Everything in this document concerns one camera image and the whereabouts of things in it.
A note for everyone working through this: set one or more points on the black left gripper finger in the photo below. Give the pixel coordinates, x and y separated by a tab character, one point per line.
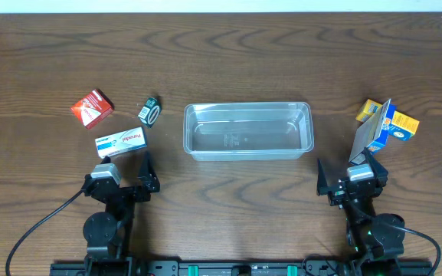
146	170
106	160

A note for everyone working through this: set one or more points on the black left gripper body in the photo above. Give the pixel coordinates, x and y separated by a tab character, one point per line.
134	195

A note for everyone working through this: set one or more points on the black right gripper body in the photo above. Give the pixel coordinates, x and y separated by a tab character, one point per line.
348	190

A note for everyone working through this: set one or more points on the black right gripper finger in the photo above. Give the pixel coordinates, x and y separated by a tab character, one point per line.
322	188
377	168

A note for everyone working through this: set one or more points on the white Panadol box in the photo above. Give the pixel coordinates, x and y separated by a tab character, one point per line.
122	142

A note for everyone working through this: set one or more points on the blue KoolFever box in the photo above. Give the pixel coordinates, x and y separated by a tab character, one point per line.
372	134

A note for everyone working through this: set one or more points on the yellow medicine box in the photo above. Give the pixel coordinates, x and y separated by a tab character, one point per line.
401	126

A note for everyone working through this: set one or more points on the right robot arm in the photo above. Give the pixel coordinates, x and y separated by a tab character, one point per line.
377	239

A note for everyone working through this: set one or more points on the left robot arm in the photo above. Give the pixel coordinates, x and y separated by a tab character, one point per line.
108	233

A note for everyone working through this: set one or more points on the clear plastic container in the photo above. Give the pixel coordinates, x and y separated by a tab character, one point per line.
247	131

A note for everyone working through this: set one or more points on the red Panadol box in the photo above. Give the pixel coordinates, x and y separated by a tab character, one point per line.
93	108

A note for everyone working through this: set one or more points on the small dark green box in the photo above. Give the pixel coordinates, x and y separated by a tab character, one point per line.
150	112

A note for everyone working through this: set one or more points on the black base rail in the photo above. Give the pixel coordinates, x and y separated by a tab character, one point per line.
180	268

